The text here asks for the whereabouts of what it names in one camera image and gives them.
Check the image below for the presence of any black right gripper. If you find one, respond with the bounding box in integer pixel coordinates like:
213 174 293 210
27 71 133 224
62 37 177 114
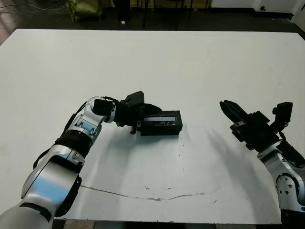
219 100 281 151

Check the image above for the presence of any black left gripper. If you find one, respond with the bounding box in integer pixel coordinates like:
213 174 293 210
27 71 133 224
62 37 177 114
115 99 163 135

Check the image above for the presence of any black box lid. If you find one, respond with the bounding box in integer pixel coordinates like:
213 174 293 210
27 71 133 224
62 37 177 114
140 110 183 133

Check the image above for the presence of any black box with white insert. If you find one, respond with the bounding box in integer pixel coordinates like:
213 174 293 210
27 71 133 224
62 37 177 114
141 129 180 137

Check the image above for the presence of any white board panel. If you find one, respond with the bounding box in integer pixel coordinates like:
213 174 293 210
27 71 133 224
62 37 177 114
292 0 305 43

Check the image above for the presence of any white cabinet with black knob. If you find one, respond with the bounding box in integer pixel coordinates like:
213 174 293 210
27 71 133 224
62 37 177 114
254 0 294 12

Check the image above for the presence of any olive green bag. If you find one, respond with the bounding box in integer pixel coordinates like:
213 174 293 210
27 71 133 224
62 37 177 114
66 0 103 23

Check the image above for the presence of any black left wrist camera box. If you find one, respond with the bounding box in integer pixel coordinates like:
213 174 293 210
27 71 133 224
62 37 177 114
124 90 145 107

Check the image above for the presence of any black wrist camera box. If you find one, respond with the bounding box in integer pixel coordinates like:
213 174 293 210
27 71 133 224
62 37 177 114
272 102 293 131
124 90 145 107

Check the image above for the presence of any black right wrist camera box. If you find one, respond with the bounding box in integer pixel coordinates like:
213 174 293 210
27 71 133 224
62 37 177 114
272 102 293 131

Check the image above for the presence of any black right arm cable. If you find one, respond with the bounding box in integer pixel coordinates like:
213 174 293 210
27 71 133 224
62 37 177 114
277 128 289 145

